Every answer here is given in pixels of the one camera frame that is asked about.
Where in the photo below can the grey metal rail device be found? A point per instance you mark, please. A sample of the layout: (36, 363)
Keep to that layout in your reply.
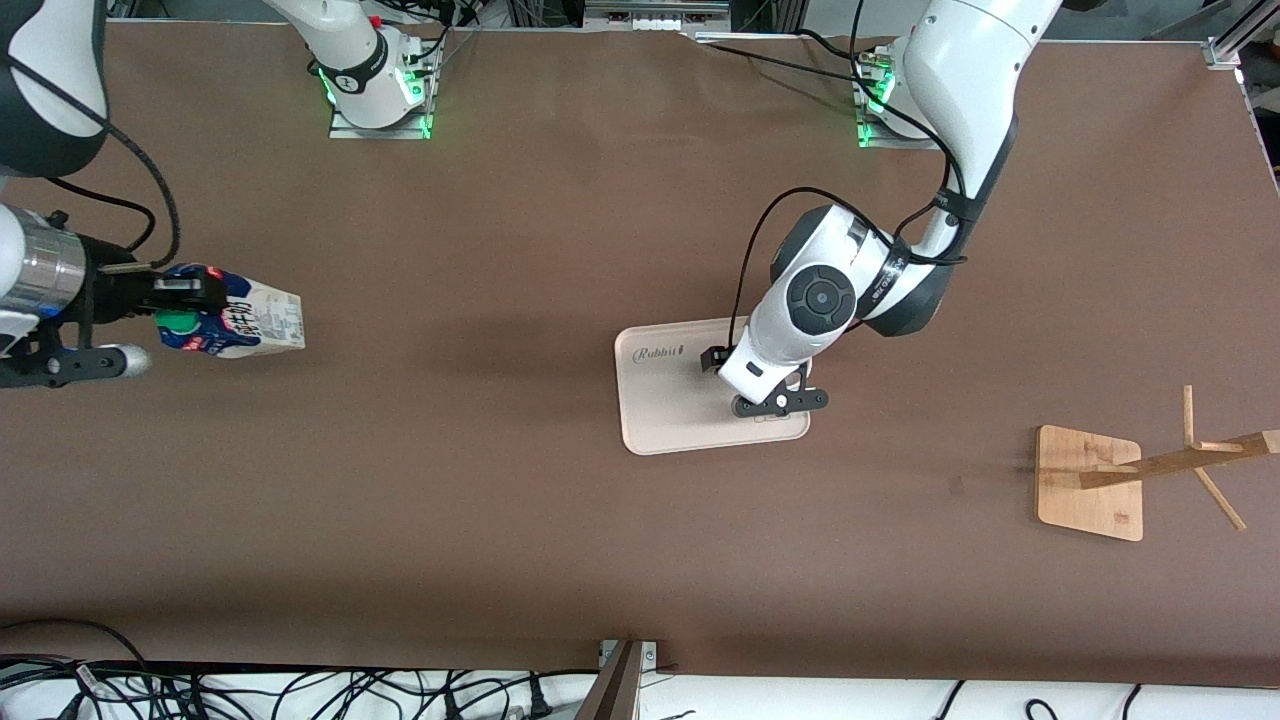
(655, 15)

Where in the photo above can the blue white milk carton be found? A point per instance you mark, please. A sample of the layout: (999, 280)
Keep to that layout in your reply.
(255, 320)

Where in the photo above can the wooden cup rack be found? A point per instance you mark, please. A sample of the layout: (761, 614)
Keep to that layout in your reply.
(1090, 490)

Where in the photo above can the beige rabbit print tray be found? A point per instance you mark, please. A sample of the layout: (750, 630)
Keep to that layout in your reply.
(670, 410)

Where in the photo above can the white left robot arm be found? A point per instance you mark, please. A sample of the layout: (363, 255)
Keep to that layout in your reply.
(970, 60)

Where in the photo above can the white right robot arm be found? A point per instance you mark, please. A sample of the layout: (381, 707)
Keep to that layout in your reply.
(350, 60)

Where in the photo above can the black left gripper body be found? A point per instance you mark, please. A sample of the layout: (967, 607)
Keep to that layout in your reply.
(713, 359)

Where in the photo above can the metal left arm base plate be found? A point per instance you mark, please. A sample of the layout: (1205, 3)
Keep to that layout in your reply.
(870, 140)

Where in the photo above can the grey metal camera post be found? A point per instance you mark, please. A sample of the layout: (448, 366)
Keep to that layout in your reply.
(615, 690)

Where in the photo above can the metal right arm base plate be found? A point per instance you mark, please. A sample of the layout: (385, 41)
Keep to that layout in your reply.
(340, 131)

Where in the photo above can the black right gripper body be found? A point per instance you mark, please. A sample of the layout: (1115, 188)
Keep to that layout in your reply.
(112, 290)

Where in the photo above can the aluminium frame profile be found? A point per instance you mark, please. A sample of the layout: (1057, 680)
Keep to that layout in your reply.
(1225, 45)

